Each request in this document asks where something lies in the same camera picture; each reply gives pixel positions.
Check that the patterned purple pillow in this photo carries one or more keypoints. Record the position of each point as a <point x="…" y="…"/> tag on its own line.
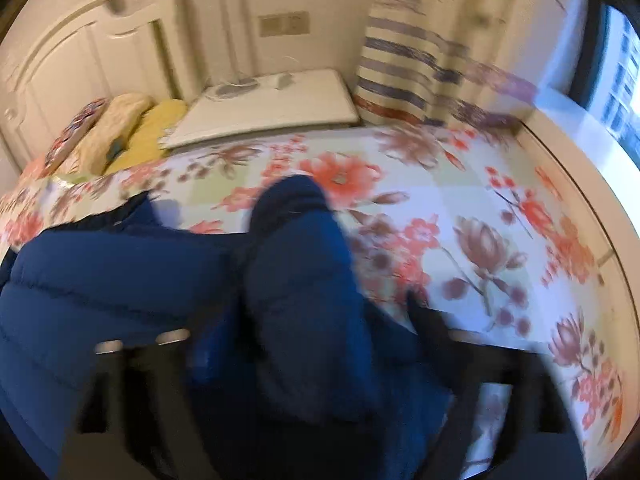
<point x="73" y="133"/>

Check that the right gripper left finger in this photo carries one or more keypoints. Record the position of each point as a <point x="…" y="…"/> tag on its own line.
<point x="135" y="419"/>

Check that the floral bed quilt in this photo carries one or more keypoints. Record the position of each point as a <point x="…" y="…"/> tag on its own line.
<point x="495" y="230"/>

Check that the navy blue puffer jacket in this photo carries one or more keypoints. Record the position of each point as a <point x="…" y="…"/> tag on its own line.
<point x="293" y="374"/>

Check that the white wooden headboard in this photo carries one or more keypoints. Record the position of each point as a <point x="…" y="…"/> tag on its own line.
<point x="93" y="52"/>

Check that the patterned window curtain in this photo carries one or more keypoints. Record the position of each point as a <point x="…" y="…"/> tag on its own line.
<point x="479" y="63"/>

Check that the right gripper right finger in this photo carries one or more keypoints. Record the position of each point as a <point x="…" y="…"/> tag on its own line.
<point x="537" y="439"/>

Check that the white stand lamp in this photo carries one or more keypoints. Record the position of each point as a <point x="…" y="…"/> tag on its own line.
<point x="238" y="84"/>

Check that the wall socket panel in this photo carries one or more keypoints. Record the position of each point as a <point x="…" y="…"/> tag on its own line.
<point x="284" y="24"/>

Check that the white bedside table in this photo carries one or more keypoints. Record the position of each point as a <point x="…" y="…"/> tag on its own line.
<point x="317" y="98"/>

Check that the cream pillow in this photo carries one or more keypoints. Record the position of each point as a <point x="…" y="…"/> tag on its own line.
<point x="111" y="133"/>

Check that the dark framed window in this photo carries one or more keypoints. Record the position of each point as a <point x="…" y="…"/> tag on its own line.
<point x="606" y="81"/>

